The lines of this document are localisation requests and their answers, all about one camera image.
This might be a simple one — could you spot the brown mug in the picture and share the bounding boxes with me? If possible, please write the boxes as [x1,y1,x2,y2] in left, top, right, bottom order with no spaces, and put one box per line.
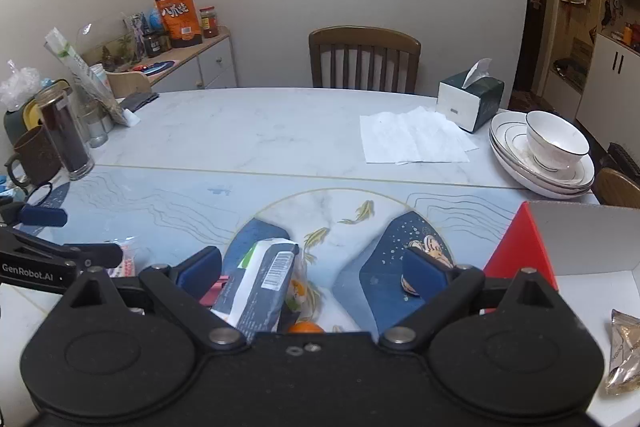
[5,127,52,188]

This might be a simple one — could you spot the white gold-rimmed bowl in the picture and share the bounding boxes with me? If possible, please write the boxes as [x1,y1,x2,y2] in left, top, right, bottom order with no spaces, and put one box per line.
[526,110,591,172]

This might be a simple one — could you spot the blue printed table mat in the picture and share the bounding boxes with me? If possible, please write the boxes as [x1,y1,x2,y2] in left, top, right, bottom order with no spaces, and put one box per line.
[0,164,601,335]

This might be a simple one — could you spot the wooden slat-back chair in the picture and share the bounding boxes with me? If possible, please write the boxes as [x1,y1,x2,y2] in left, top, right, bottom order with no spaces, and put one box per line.
[308,26,422,94]

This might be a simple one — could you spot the gold wrapped snack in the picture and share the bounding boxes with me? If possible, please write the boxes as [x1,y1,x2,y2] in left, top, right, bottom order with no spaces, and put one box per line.
[604,309,640,395]

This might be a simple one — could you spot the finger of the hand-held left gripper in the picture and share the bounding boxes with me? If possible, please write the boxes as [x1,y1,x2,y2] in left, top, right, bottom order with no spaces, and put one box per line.
[47,242,125,271]
[0,202,68,228]

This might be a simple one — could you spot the white plastic bottle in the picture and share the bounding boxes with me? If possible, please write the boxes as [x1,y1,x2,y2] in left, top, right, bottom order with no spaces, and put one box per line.
[89,63,112,94]

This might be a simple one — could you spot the clear plastic dome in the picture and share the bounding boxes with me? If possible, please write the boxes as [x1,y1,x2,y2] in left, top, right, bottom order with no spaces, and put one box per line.
[75,13,147,74]

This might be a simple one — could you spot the white and navy snack packet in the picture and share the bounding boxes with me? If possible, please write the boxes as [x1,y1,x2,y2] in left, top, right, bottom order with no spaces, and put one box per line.
[210,238,301,334]

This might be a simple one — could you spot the white tall cabinet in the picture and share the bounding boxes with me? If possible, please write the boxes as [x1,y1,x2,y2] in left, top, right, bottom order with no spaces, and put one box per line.
[552,0,640,148]

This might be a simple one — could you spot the tall clear plastic packet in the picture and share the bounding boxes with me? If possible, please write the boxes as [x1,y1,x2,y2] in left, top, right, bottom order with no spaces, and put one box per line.
[44,27,142,128]

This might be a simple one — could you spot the silver printed foil packet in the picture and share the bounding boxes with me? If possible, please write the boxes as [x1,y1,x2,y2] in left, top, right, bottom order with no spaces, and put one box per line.
[105,240,138,279]

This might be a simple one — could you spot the black plastic crate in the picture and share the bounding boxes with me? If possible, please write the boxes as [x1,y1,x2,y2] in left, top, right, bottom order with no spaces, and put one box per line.
[606,143,640,178]

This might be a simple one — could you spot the clear plastic toy packet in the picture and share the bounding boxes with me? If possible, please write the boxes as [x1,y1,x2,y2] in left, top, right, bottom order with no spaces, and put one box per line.
[284,257,312,325]

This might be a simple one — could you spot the clear crumpled plastic bag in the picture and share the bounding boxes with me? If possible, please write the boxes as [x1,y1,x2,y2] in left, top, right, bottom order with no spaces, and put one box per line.
[0,61,42,112]

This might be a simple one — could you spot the blue round mat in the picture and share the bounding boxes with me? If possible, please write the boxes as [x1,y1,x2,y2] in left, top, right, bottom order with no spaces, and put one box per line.
[125,59,177,76]

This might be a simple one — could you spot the orange snack bag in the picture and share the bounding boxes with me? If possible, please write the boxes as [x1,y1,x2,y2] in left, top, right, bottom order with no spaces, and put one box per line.
[153,0,204,49]

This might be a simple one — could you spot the white gold-rimmed plate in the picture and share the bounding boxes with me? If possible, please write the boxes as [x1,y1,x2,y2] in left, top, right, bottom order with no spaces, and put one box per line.
[490,111,596,188]
[489,134,595,199]

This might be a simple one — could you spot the pink packet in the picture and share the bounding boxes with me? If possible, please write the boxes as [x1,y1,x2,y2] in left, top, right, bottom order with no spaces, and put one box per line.
[201,274,236,309]

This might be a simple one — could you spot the white paper napkins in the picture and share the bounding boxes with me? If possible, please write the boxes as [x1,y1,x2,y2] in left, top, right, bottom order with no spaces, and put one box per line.
[360,106,480,166]

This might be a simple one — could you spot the red and white cardboard box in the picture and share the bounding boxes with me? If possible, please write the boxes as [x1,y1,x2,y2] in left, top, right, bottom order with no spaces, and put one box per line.
[482,201,640,408]

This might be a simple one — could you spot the white side cabinet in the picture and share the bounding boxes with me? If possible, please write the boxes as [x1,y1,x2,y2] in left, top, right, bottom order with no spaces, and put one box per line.
[142,27,239,90]

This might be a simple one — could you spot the wooden round-back chair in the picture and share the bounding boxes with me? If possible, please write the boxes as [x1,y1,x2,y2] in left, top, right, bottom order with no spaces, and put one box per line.
[592,167,640,208]

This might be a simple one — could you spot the green tissue box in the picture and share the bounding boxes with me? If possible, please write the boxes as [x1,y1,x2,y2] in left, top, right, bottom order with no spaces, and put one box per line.
[438,58,505,134]

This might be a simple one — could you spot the clear drinking glass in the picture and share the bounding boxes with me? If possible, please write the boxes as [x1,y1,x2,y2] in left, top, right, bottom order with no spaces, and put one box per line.
[80,101,112,148]

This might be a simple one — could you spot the red sauce jar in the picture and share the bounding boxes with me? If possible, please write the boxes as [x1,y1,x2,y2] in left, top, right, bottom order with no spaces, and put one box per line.
[199,7,220,39]

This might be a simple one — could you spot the glass jar with dark contents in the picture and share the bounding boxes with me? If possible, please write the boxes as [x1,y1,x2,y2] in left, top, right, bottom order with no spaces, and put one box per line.
[35,84,96,181]

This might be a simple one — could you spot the dark grey folded cloth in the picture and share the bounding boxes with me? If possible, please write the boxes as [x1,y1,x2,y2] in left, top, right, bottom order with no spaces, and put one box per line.
[119,92,161,112]

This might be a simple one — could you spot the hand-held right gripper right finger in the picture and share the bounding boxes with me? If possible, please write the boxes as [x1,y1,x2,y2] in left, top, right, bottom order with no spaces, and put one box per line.
[378,247,563,353]

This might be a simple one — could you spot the cartoon rabbit face plush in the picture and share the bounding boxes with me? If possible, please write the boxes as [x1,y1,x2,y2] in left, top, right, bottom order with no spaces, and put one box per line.
[400,234,457,298]

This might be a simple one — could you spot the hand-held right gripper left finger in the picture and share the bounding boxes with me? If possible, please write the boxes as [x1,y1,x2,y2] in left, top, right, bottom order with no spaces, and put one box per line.
[59,246,248,353]

